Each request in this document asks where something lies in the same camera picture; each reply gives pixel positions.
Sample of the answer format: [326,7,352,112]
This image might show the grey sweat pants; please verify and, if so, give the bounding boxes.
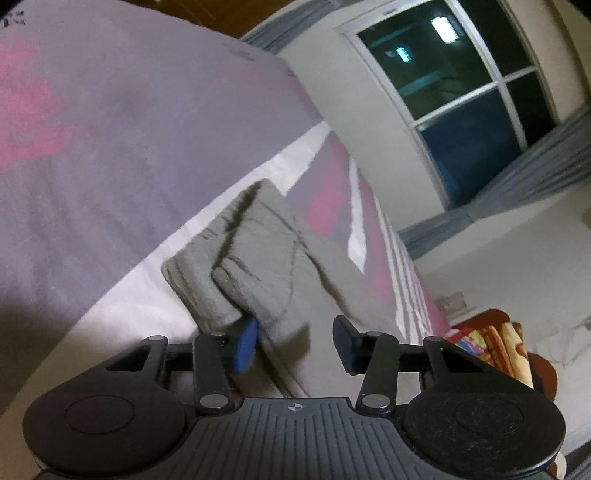
[161,180,400,398]

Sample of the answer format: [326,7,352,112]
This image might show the colourful red folded blanket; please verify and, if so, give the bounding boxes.
[445,309,558,401]

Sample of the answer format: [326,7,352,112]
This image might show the striped purple pink bedsheet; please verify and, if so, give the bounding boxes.
[1,1,449,407]

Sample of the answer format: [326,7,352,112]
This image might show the grey curtain right side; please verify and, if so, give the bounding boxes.
[399,104,590,260]

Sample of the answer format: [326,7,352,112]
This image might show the grey curtain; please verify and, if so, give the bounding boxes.
[240,0,360,54]
[399,104,590,260]

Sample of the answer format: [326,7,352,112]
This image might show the grey curtain left side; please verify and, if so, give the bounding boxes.
[240,0,360,54]

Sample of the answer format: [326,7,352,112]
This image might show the wall power socket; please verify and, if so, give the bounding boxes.
[436,291,467,316]

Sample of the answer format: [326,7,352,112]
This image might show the window with white frame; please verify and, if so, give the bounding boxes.
[341,0,556,208]

